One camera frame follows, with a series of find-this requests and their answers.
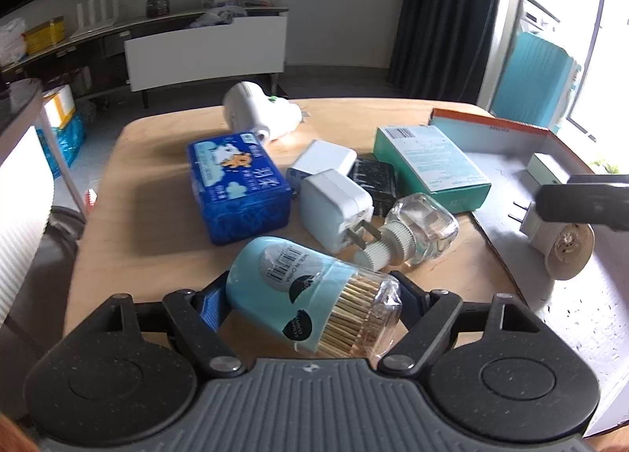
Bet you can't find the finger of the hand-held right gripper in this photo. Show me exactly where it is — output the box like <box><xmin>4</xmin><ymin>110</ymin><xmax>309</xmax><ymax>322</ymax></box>
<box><xmin>533</xmin><ymin>174</ymin><xmax>629</xmax><ymax>231</ymax></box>

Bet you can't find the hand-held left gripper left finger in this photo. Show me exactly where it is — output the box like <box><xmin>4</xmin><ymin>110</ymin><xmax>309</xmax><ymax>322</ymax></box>
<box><xmin>96</xmin><ymin>275</ymin><xmax>247</xmax><ymax>378</ymax></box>

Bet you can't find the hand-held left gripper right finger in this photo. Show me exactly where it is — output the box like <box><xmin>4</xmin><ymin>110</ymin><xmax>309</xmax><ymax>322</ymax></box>
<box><xmin>378</xmin><ymin>271</ymin><xmax>539</xmax><ymax>379</ymax></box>

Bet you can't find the small white plug adapter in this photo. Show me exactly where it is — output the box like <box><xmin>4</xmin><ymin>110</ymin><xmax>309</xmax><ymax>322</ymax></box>
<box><xmin>508</xmin><ymin>199</ymin><xmax>548</xmax><ymax>249</ymax></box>

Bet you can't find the light blue toothpick jar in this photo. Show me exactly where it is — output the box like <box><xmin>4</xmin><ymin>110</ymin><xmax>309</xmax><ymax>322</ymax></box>
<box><xmin>225</xmin><ymin>236</ymin><xmax>403</xmax><ymax>359</ymax></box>

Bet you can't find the orange-edged cardboard box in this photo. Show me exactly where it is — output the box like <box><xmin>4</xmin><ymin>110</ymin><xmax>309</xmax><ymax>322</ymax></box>
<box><xmin>429</xmin><ymin>108</ymin><xmax>629</xmax><ymax>438</ymax></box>

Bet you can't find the black charger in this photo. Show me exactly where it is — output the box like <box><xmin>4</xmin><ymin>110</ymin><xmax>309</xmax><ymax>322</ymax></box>
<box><xmin>350</xmin><ymin>157</ymin><xmax>399</xmax><ymax>219</ymax></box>

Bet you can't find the white charger with prongs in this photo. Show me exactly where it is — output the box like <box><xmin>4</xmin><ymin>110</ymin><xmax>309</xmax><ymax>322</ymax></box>
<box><xmin>299</xmin><ymin>169</ymin><xmax>383</xmax><ymax>255</ymax></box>

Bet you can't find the pale green small box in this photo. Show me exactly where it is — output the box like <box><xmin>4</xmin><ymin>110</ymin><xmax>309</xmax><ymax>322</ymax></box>
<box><xmin>525</xmin><ymin>152</ymin><xmax>576</xmax><ymax>187</ymax></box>

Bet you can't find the clear glass bottle white cap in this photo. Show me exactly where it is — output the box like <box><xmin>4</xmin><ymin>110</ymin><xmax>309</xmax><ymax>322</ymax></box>
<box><xmin>355</xmin><ymin>192</ymin><xmax>460</xmax><ymax>270</ymax></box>

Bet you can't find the blue tissue pack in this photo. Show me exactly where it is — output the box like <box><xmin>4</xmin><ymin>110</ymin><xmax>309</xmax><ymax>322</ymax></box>
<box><xmin>186</xmin><ymin>131</ymin><xmax>291</xmax><ymax>245</ymax></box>

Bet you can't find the teal cardboard package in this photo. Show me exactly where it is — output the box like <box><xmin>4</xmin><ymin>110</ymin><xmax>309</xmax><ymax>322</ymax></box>
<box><xmin>372</xmin><ymin>125</ymin><xmax>493</xmax><ymax>214</ymax></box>

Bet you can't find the teal suitcase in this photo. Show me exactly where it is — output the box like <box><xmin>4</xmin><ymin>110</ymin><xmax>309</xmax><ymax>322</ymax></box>
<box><xmin>491</xmin><ymin>29</ymin><xmax>583</xmax><ymax>133</ymax></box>

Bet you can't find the white charger block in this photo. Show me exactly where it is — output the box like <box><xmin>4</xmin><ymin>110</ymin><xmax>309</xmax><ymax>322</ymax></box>
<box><xmin>286</xmin><ymin>138</ymin><xmax>359</xmax><ymax>197</ymax></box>

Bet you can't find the white washing machine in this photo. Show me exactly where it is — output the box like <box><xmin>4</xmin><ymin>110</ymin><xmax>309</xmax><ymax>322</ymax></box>
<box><xmin>511</xmin><ymin>0</ymin><xmax>563</xmax><ymax>40</ymax></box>

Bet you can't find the blue plastic bag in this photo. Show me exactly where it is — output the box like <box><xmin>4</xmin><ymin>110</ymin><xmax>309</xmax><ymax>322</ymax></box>
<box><xmin>34</xmin><ymin>110</ymin><xmax>89</xmax><ymax>180</ymax></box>

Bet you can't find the white curved counter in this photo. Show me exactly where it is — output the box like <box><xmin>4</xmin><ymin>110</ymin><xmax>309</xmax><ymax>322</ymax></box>
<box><xmin>0</xmin><ymin>78</ymin><xmax>55</xmax><ymax>325</ymax></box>

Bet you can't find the dark curtain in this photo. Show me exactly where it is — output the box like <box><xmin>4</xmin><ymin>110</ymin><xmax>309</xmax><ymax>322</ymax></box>
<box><xmin>388</xmin><ymin>0</ymin><xmax>509</xmax><ymax>103</ymax></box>

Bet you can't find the white television cabinet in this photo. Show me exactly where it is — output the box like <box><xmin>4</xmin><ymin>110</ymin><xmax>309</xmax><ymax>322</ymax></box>
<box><xmin>0</xmin><ymin>4</ymin><xmax>291</xmax><ymax>109</ymax></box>

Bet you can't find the white and yellow carton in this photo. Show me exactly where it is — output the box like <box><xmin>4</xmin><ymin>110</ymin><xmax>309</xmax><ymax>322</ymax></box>
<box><xmin>42</xmin><ymin>85</ymin><xmax>77</xmax><ymax>128</ymax></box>

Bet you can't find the bluish crumpled bag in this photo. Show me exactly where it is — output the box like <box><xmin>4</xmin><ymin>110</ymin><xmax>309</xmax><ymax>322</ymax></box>
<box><xmin>189</xmin><ymin>7</ymin><xmax>249</xmax><ymax>29</ymax></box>

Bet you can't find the tray of small items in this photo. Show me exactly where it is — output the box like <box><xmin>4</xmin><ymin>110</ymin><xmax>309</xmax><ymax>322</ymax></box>
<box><xmin>201</xmin><ymin>0</ymin><xmax>276</xmax><ymax>9</ymax></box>

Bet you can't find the white router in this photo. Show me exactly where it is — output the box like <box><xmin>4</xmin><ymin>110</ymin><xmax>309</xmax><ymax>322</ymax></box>
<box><xmin>74</xmin><ymin>0</ymin><xmax>121</xmax><ymax>30</ymax></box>

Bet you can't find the yellow box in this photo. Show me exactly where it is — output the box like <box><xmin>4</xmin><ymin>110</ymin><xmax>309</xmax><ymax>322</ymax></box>
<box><xmin>24</xmin><ymin>16</ymin><xmax>67</xmax><ymax>55</ymax></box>

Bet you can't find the white plastic bag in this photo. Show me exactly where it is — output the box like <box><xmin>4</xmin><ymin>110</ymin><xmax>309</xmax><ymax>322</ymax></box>
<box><xmin>0</xmin><ymin>18</ymin><xmax>28</xmax><ymax>66</ymax></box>

